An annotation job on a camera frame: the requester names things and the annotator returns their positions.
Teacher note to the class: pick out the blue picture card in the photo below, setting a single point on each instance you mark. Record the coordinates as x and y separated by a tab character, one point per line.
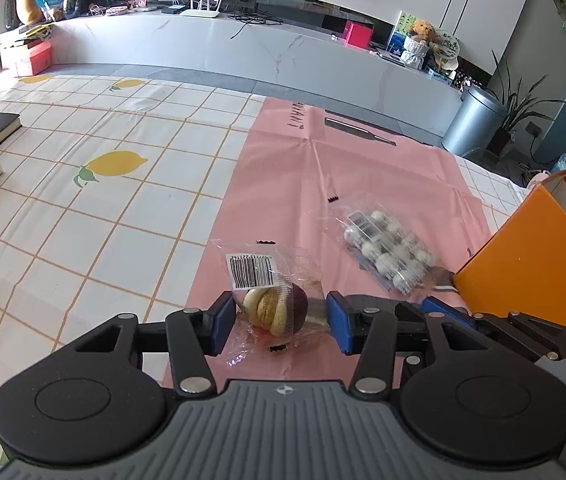
49	5

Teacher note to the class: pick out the wall socket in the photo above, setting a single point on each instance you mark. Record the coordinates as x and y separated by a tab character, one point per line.
534	128

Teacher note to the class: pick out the pastry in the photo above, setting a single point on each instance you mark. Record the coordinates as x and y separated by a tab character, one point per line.
273	310

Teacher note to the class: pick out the magenta box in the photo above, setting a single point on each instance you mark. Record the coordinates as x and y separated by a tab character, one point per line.
358	35

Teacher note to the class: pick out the potted plant with long leaves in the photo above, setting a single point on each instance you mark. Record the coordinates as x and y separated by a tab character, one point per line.
518	105

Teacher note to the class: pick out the white marble cabinet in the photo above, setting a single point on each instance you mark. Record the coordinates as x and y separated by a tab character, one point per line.
213	45

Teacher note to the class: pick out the pink mat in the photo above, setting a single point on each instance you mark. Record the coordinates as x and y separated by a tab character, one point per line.
283	185

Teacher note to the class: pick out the teddy bear in white pot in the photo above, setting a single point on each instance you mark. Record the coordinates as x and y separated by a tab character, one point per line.
419	45

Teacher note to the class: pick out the orange cardboard box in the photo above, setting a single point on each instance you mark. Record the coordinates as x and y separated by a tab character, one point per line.
523	255

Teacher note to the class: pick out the white router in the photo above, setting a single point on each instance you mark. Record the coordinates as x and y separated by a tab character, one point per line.
202	10

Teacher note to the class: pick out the small landscape painting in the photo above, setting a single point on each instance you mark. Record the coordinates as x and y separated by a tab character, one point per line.
398	30

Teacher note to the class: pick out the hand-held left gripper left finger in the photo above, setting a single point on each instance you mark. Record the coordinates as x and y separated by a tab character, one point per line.
223	325

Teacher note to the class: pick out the pink photo frame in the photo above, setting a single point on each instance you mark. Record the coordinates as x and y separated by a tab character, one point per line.
136	1

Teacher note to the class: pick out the clear pack of white balls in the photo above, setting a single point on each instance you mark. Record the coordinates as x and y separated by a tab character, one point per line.
388	245

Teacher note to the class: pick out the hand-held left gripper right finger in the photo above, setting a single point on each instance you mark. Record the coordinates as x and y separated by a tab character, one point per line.
340	325

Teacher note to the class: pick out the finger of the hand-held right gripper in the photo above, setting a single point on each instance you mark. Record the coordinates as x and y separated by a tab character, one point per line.
448	307

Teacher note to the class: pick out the silver trash can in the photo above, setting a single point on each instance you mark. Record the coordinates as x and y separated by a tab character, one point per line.
473	120

